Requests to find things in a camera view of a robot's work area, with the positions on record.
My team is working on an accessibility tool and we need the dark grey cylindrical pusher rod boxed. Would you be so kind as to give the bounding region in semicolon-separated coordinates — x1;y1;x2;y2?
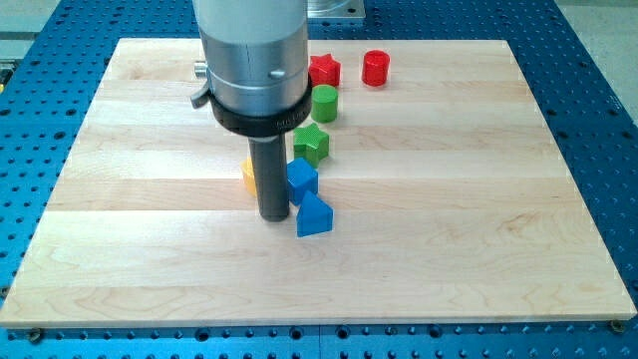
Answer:
248;135;289;222

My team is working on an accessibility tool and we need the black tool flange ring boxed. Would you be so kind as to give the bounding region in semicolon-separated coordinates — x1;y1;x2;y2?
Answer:
207;75;312;138

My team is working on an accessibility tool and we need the yellow block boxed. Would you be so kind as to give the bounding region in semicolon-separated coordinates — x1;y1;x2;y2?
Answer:
240;157;257;197

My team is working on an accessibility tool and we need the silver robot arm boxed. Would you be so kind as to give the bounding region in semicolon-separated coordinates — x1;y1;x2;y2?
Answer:
191;0;312;221

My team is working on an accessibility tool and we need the blue cube block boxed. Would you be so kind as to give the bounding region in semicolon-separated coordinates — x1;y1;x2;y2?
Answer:
287;158;319;205

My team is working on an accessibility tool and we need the green star block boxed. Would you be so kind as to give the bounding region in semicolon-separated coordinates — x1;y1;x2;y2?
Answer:
293;124;330;169

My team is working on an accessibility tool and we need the blue triangular block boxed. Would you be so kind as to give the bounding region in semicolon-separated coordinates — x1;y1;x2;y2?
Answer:
296;191;334;237

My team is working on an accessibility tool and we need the green cylinder block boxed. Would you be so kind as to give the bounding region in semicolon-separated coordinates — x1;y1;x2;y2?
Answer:
311;85;338;123

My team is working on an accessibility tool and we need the red star block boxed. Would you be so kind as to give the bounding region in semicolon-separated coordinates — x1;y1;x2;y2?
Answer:
308;54;341;87

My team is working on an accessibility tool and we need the red cylinder block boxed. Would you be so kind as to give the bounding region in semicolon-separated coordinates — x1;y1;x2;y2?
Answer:
362;50;391;87

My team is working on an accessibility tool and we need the wooden board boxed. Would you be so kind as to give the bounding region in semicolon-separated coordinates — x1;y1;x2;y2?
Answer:
1;38;636;328

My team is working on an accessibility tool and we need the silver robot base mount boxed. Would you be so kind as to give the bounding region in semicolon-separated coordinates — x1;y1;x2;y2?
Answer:
307;0;366;19

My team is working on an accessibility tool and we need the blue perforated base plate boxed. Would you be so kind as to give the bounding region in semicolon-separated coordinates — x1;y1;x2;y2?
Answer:
1;1;637;358

